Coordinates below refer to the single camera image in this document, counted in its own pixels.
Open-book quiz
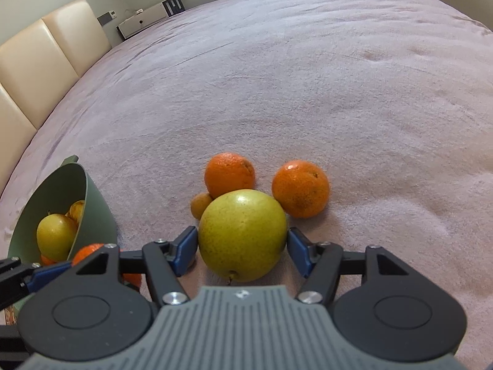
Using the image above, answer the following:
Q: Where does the purple bed blanket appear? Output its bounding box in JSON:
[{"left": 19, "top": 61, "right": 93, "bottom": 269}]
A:
[{"left": 0, "top": 0, "right": 493, "bottom": 370}]

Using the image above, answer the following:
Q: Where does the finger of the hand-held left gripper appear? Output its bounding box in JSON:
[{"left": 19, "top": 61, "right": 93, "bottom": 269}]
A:
[
  {"left": 0, "top": 256, "right": 73, "bottom": 310},
  {"left": 0, "top": 325, "right": 31, "bottom": 357}
]

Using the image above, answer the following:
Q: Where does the yellow banana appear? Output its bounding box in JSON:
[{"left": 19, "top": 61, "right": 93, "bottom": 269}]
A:
[{"left": 65, "top": 199, "right": 86, "bottom": 226}]

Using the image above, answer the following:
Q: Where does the yellow-green pear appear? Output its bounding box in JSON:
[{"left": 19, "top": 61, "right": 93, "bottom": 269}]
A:
[{"left": 198, "top": 189, "right": 288, "bottom": 284}]

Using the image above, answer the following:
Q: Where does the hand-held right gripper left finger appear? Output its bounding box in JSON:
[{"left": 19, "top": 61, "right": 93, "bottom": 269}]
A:
[{"left": 75, "top": 225, "right": 198, "bottom": 305}]

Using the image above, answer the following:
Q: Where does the brown kiwi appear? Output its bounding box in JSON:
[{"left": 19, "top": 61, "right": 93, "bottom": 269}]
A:
[{"left": 190, "top": 193, "right": 214, "bottom": 221}]

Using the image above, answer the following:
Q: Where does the green apple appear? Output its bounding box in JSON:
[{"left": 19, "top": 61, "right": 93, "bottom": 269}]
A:
[{"left": 36, "top": 213, "right": 79, "bottom": 261}]

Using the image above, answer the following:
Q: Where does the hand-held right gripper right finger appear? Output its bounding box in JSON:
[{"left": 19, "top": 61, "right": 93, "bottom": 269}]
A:
[{"left": 287, "top": 227, "right": 409, "bottom": 305}]

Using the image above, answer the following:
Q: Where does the beige padded headboard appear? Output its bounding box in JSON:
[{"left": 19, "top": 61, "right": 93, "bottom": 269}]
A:
[{"left": 0, "top": 0, "right": 113, "bottom": 197}]

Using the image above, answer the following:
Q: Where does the white nightstand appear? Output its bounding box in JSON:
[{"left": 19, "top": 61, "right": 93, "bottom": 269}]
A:
[{"left": 116, "top": 0, "right": 187, "bottom": 40}]

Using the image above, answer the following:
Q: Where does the green colander bowl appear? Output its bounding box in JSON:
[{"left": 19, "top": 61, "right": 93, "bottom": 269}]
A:
[{"left": 7, "top": 155, "right": 118, "bottom": 265}]

